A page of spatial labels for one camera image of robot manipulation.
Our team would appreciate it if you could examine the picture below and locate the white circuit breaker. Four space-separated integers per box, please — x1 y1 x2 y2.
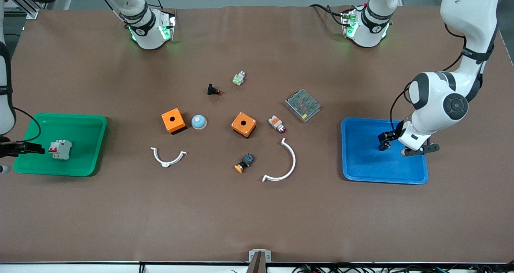
48 139 73 161

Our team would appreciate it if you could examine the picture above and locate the blue plastic tray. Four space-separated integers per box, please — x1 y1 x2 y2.
341 117 429 185

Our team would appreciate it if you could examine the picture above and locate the green plastic tray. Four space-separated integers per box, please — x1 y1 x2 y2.
13 112 108 177

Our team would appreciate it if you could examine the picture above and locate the metal mesh power supply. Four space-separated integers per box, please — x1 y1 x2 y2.
284 89 321 123

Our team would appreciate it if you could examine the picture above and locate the large white semicircular clamp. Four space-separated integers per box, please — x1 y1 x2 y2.
262 138 296 183

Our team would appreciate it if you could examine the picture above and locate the red pilot lamp orange body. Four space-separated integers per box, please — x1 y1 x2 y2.
268 115 287 134

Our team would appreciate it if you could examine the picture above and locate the small white semicircular clamp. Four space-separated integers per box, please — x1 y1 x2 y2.
151 147 188 168

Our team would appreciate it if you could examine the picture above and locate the orange push button box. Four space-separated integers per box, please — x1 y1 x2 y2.
161 108 187 135
231 112 257 139

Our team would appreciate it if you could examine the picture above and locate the yellow mushroom push button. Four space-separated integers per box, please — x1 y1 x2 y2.
235 153 255 173

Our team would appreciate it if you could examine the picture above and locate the aluminium frame profile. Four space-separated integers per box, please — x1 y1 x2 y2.
0 0 44 18

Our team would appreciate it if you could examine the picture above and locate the black left arm base cable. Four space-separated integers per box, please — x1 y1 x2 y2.
309 3 347 26

